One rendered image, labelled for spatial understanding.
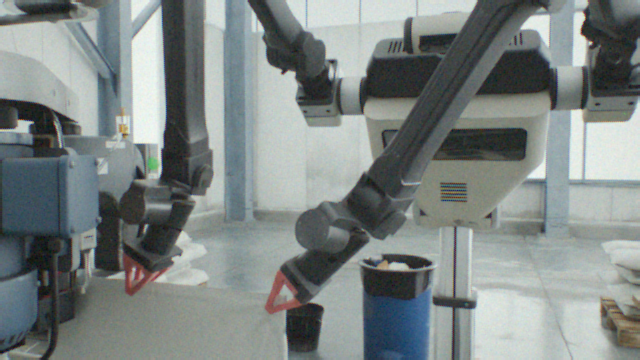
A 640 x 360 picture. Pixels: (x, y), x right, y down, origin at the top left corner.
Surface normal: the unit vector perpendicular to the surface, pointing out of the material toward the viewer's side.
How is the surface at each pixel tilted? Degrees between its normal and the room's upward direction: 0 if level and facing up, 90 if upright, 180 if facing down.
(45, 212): 90
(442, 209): 130
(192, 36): 107
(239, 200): 90
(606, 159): 90
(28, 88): 90
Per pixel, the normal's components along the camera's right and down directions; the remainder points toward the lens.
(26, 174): 0.09, 0.05
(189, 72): 0.81, 0.33
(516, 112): -0.21, -0.73
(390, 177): -0.70, 0.04
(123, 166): 0.95, 0.02
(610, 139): -0.33, 0.05
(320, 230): -0.52, -0.22
